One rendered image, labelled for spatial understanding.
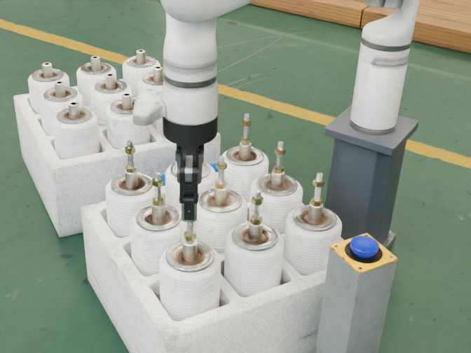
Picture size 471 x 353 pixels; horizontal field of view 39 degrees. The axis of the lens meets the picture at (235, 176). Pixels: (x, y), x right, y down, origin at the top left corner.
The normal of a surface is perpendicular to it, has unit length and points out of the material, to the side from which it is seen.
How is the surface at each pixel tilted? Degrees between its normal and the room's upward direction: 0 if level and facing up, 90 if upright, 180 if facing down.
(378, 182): 90
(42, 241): 0
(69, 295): 0
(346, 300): 90
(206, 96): 81
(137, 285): 0
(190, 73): 90
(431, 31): 90
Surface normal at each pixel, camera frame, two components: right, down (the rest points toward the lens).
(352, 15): -0.53, 0.43
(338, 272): -0.87, 0.23
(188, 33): 0.04, -0.75
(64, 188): 0.45, 0.48
